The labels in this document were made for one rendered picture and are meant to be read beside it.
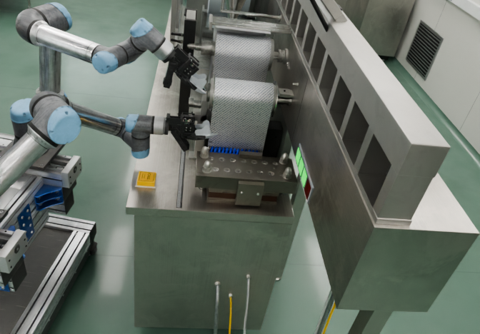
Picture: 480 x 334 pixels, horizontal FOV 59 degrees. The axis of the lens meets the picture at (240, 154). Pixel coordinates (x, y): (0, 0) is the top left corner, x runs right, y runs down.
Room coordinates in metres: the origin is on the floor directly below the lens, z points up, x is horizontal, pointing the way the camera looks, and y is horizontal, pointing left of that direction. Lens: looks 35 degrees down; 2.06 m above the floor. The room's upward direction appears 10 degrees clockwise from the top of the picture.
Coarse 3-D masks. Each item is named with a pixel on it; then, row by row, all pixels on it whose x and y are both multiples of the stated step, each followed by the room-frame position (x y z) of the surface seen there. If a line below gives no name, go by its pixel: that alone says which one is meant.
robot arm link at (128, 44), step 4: (128, 40) 1.46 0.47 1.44; (116, 44) 1.43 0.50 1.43; (120, 44) 1.42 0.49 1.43; (124, 44) 1.43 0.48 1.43; (128, 44) 1.44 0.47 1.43; (132, 44) 1.44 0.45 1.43; (124, 48) 1.41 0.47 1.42; (128, 48) 1.43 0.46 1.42; (132, 48) 1.44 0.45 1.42; (136, 48) 1.44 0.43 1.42; (128, 52) 1.41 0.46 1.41; (132, 52) 1.43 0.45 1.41; (136, 52) 1.45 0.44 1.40; (140, 52) 1.45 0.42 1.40; (132, 56) 1.43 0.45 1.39; (136, 56) 1.46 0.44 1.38; (128, 60) 1.41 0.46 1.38; (132, 60) 1.44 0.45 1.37
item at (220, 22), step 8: (216, 16) 1.83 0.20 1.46; (216, 24) 1.76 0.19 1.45; (224, 24) 1.77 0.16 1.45; (232, 24) 1.77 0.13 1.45; (240, 24) 1.81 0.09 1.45; (248, 24) 1.82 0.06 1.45; (256, 24) 1.82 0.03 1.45; (264, 24) 1.86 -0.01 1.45; (272, 24) 1.87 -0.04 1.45; (280, 24) 1.88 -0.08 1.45; (256, 32) 1.78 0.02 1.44; (264, 32) 1.80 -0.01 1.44; (280, 32) 1.80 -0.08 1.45; (288, 32) 1.81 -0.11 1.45
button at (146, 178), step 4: (140, 172) 1.35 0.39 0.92; (144, 172) 1.35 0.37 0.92; (148, 172) 1.36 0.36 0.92; (152, 172) 1.36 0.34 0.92; (140, 176) 1.32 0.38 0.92; (144, 176) 1.33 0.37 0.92; (148, 176) 1.33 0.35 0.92; (152, 176) 1.34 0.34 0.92; (140, 180) 1.30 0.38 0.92; (144, 180) 1.31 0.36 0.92; (148, 180) 1.31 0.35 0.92; (152, 180) 1.31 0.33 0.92; (140, 184) 1.29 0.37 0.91; (144, 184) 1.29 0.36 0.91; (148, 184) 1.30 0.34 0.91; (152, 184) 1.30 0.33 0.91
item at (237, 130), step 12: (216, 120) 1.47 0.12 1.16; (228, 120) 1.48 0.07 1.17; (240, 120) 1.48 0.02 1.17; (252, 120) 1.49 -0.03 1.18; (264, 120) 1.50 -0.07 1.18; (216, 132) 1.47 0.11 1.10; (228, 132) 1.48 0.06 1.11; (240, 132) 1.48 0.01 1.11; (252, 132) 1.49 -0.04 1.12; (264, 132) 1.50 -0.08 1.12; (216, 144) 1.47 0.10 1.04; (228, 144) 1.48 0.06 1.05; (240, 144) 1.49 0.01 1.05; (252, 144) 1.49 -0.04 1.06
